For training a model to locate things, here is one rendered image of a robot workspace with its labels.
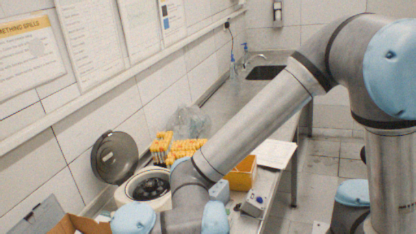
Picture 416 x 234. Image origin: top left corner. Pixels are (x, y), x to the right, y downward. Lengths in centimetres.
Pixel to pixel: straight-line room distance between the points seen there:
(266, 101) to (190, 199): 22
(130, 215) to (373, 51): 42
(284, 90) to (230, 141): 13
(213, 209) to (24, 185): 74
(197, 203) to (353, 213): 40
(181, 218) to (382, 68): 36
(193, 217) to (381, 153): 31
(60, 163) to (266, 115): 83
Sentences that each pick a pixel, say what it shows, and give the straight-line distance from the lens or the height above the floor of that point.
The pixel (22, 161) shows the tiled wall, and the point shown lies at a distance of 109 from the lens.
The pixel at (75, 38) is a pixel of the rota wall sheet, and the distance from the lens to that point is 121.
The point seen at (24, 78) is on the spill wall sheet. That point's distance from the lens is 109.
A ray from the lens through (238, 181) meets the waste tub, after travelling 123.
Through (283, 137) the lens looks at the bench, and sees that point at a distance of 162.
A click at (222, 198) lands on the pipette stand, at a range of 115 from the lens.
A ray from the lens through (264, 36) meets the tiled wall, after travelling 313.
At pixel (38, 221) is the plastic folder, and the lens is 115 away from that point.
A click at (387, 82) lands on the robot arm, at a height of 153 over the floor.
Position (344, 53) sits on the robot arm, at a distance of 49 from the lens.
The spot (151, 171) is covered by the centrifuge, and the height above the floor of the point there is 99.
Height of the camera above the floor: 168
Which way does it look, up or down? 29 degrees down
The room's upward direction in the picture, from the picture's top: 10 degrees counter-clockwise
